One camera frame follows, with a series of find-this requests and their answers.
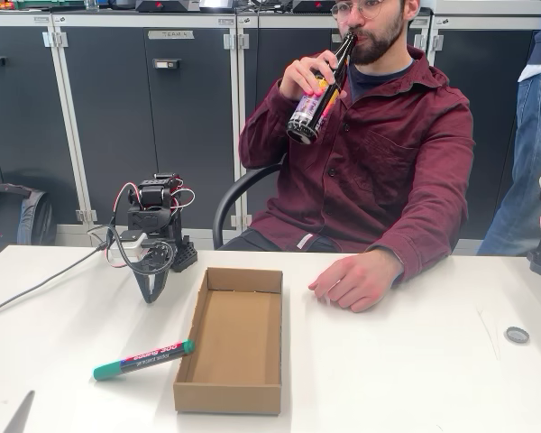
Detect green edding marker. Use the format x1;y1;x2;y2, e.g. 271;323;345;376
92;338;196;382

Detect dark glass beer bottle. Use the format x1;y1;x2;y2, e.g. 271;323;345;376
286;31;358;145

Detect man's left forearm maroon sleeve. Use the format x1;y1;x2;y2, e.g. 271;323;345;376
382;198;471;288

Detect man's right forearm maroon sleeve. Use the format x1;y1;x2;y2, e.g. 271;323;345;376
237;78;308;181

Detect standing person in jeans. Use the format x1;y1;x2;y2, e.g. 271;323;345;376
476;0;541;257

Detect man's left hand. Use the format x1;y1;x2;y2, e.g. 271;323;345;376
307;254;405;314

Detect man's right hand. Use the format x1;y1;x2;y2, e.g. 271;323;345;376
279;48;341;98

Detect black chair armrest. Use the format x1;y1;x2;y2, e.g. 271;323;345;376
211;155;289;252

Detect brown cardboard box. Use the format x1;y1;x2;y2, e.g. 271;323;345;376
172;266;284;415

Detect grey black backpack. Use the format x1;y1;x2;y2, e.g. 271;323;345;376
0;182;58;267

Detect grey team label strip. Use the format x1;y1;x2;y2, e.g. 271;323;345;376
147;30;195;41

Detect bearded man in maroon shirt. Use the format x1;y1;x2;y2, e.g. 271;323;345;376
215;0;475;288

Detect black box with red logo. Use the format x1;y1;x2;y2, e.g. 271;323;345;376
291;0;339;14
134;0;200;14

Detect green flat box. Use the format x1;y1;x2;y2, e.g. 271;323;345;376
13;0;87;11

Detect metal bottle cap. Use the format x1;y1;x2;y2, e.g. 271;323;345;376
504;325;531;345

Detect white gripper camera box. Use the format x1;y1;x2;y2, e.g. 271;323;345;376
107;229;146;267

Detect red white servo wires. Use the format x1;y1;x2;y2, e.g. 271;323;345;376
114;179;196;226

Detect black usb cable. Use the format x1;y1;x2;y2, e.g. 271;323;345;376
0;225;141;319

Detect round wire-rimmed glasses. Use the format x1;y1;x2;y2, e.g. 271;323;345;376
329;0;387;24

